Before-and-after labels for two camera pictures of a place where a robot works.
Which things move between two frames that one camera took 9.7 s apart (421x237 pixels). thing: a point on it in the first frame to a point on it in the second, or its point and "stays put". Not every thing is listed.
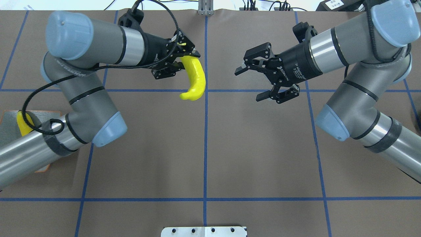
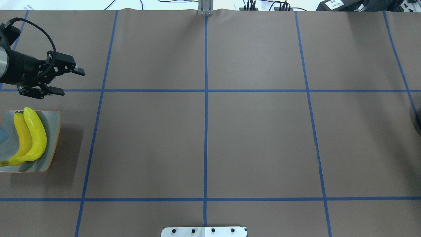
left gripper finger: x=167 y=71 to x=54 y=90
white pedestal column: x=203 y=231 stays put
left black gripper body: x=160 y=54 to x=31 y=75
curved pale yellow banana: x=196 y=74 to x=39 y=145
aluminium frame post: x=205 y=7 stays put
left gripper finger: x=189 y=50 to x=67 y=64
